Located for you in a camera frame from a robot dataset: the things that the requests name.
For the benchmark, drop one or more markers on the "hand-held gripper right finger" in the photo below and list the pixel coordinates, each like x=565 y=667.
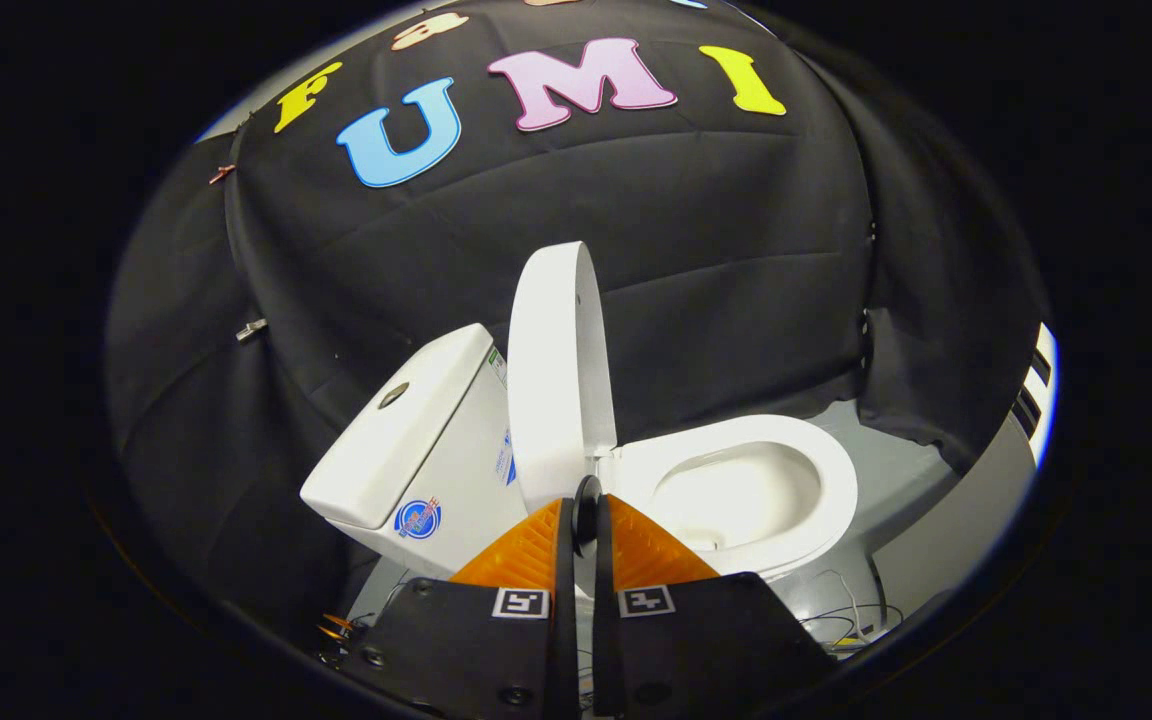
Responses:
x=604 y=620

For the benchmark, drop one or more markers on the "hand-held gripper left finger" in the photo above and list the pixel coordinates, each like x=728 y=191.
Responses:
x=564 y=620

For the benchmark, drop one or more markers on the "white toilet lid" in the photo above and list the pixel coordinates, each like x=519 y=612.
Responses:
x=556 y=380

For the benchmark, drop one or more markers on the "white toilet tank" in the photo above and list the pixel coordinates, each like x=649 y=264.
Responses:
x=406 y=460

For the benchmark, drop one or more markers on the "small orange object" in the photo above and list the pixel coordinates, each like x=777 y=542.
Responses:
x=336 y=627

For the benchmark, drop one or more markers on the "chrome flush button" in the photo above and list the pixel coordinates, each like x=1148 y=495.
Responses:
x=393 y=395

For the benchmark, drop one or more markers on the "black backdrop cloth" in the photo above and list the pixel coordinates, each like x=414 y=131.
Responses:
x=696 y=250

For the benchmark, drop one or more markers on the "metal cloth clip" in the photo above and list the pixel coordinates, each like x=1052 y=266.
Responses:
x=251 y=329

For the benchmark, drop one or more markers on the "white and black cabinet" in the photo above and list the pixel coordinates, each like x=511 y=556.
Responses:
x=1036 y=390

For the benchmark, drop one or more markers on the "pink cloth clip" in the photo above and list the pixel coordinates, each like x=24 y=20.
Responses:
x=222 y=173

